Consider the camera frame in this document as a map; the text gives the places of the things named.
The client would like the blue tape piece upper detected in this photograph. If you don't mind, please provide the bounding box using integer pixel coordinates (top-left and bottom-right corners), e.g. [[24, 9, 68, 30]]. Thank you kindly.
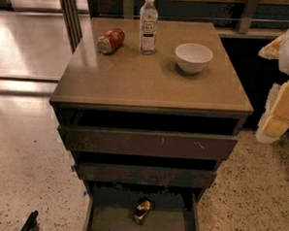
[[71, 165, 77, 172]]

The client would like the metal window frame post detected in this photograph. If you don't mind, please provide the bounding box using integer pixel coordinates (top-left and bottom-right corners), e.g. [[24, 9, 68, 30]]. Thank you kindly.
[[59, 0, 81, 52]]

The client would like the white ceramic bowl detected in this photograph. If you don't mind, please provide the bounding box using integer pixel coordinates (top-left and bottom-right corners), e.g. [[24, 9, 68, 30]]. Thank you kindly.
[[175, 43, 213, 75]]

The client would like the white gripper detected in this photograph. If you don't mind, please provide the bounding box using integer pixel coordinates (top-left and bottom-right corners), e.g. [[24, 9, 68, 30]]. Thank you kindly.
[[255, 29, 289, 144]]

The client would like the orange soda can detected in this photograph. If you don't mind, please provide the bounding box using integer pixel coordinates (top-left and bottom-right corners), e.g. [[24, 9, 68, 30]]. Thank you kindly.
[[132, 197, 151, 225]]

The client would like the background railing ledge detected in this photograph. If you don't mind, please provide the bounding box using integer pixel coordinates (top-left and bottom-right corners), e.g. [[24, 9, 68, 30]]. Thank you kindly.
[[87, 0, 289, 39]]

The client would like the middle drawer front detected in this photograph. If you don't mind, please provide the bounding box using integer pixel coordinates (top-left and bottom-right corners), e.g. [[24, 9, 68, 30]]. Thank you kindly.
[[76, 163, 216, 188]]

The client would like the clear plastic water bottle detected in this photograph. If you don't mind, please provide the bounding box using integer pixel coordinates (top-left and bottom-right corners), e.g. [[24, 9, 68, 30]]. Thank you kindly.
[[139, 0, 159, 54]]

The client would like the grey drawer cabinet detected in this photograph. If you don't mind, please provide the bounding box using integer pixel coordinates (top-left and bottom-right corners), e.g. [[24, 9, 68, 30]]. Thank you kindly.
[[42, 14, 259, 231]]

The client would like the red soda can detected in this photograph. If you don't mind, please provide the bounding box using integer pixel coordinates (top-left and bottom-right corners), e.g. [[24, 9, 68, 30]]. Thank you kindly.
[[97, 27, 125, 54]]

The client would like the open bottom drawer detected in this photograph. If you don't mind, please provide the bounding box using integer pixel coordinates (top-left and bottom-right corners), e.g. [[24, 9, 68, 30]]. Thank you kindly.
[[83, 187, 200, 231]]

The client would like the top drawer front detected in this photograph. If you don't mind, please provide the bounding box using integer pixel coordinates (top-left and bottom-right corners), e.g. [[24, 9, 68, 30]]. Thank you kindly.
[[58, 125, 238, 160]]

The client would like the black object on floor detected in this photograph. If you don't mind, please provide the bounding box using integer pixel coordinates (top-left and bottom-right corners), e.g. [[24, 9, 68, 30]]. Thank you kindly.
[[20, 211, 39, 231]]

